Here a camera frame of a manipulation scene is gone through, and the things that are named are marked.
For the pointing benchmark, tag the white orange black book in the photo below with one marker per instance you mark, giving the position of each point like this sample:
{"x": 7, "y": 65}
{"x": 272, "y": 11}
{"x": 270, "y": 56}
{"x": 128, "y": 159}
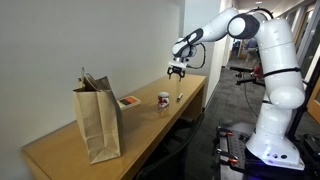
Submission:
{"x": 128, "y": 102}

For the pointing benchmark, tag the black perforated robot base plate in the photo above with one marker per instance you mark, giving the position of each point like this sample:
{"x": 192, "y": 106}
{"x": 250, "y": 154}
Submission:
{"x": 231, "y": 145}

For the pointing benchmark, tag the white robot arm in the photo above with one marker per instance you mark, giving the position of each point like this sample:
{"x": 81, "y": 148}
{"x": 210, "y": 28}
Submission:
{"x": 284, "y": 90}

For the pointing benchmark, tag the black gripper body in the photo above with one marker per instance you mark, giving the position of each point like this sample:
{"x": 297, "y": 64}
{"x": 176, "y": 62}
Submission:
{"x": 177, "y": 67}

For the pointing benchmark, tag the brown paper bag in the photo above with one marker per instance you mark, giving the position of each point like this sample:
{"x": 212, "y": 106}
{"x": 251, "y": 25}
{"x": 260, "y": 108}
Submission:
{"x": 97, "y": 114}

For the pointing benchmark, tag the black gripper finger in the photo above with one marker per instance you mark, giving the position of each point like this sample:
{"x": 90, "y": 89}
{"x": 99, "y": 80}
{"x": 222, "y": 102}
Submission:
{"x": 181, "y": 75}
{"x": 169, "y": 72}

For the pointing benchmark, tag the red white mug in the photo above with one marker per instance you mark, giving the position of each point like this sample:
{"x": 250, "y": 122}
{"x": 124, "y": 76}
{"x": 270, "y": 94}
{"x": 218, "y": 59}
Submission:
{"x": 163, "y": 99}

